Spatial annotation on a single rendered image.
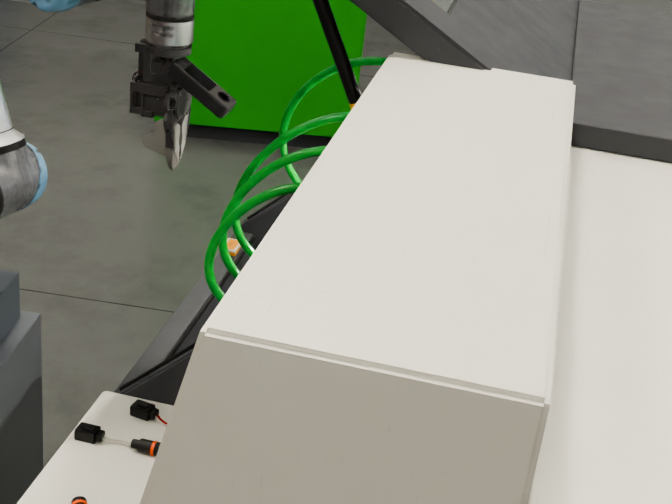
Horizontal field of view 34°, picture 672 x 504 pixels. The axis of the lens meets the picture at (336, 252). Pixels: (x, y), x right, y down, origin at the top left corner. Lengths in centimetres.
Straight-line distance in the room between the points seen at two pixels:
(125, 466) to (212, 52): 380
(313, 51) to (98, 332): 200
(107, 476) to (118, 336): 220
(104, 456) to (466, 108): 70
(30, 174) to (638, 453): 150
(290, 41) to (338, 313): 443
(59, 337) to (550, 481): 302
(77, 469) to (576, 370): 82
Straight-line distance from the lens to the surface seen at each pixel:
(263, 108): 522
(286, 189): 153
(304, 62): 515
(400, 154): 100
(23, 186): 207
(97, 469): 150
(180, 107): 179
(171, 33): 174
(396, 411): 68
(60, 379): 346
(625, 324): 95
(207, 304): 194
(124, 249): 422
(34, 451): 233
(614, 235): 111
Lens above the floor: 190
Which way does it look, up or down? 26 degrees down
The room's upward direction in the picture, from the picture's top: 7 degrees clockwise
